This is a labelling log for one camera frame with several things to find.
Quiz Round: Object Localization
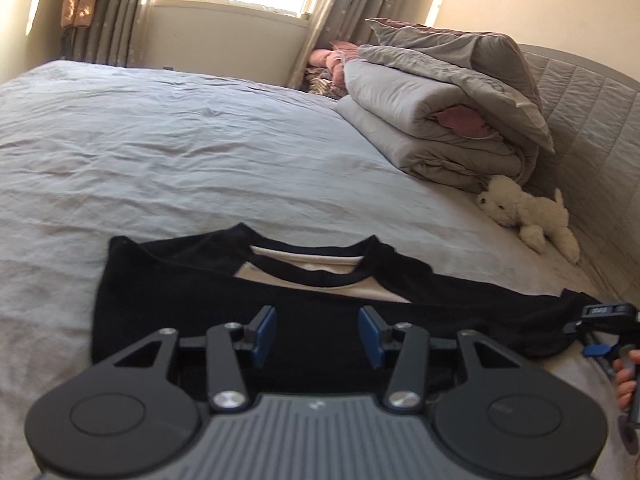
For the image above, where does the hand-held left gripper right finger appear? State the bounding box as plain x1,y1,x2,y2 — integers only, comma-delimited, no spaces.
357,306,541,413

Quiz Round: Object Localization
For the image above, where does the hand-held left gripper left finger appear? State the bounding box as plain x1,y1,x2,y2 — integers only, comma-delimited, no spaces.
100,305,278,413

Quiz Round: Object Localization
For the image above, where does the folded grey comforter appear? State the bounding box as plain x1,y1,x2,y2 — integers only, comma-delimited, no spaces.
336,44,538,193

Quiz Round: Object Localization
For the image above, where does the bed with grey sheet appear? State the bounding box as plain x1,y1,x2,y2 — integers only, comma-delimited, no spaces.
0,59,640,480

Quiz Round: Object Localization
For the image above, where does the leopard print cloth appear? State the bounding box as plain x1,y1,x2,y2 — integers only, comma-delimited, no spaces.
302,67,348,98

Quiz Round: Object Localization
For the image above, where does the person's right hand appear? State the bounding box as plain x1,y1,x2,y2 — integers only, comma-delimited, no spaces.
614,350,640,411

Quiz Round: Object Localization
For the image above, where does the pink cloth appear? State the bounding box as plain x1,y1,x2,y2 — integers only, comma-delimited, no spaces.
307,40,361,86

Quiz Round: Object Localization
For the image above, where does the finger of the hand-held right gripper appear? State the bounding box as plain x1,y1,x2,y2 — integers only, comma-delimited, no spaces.
582,337,617,377
562,302,638,337

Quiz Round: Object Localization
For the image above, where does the white plush dog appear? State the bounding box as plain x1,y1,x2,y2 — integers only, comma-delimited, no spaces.
475,175,581,265

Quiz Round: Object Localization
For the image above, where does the black and beige shirt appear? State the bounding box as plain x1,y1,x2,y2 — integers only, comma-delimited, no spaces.
91,223,601,401

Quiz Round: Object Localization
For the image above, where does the grey quilted headboard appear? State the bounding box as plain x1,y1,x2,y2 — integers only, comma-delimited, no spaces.
517,42,640,306

